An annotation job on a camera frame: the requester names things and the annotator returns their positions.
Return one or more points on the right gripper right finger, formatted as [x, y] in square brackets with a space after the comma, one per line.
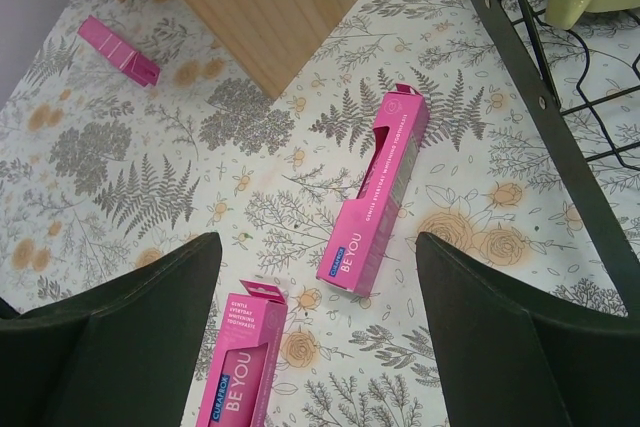
[510, 354]

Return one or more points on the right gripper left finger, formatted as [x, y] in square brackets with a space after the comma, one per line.
[119, 354]

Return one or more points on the pink toothpaste box front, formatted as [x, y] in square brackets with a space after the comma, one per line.
[244, 359]

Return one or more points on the pink toothpaste box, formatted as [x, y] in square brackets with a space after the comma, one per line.
[244, 359]
[362, 230]

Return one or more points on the floral table mat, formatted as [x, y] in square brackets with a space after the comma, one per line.
[101, 176]

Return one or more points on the pink toothpaste box centre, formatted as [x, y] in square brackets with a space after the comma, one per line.
[362, 230]

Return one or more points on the magenta toothpaste box far left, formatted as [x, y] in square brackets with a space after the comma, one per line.
[119, 53]

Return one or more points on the black wire dish rack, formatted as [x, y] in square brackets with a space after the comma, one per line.
[513, 28]

